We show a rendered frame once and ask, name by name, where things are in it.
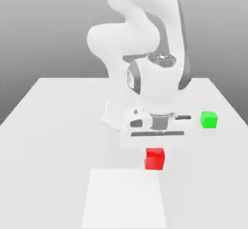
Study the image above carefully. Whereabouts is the small red cube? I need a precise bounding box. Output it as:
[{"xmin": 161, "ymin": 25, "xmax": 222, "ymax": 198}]
[{"xmin": 144, "ymin": 147, "xmax": 165, "ymax": 171}]

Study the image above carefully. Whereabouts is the small green cube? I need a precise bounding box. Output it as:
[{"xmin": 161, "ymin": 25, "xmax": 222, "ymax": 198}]
[{"xmin": 200, "ymin": 111, "xmax": 218, "ymax": 129}]

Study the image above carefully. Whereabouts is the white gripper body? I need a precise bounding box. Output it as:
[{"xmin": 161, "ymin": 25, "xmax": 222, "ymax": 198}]
[{"xmin": 119, "ymin": 128, "xmax": 187, "ymax": 149}]

